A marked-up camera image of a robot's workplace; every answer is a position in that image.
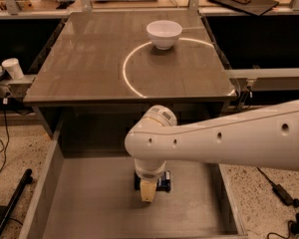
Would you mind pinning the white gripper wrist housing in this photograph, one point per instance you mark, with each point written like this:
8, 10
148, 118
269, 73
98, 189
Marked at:
149, 175

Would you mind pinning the dark blue rxbar wrapper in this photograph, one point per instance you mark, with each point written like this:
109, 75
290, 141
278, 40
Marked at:
163, 184

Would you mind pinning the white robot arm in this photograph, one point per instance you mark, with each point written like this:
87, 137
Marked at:
268, 137

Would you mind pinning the open grey top drawer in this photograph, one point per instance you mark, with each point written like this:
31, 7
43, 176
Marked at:
86, 190

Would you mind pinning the grey cabinet with counter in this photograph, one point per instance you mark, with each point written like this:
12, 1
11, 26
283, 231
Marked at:
105, 63

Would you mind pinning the black pole on floor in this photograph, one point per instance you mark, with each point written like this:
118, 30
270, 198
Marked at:
7, 210

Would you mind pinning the white ceramic bowl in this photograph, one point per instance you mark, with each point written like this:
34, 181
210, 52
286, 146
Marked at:
163, 33

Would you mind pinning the white paper cup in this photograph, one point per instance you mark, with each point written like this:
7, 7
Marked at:
13, 68

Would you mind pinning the black flat panel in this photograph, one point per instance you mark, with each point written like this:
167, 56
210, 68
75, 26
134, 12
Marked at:
252, 7

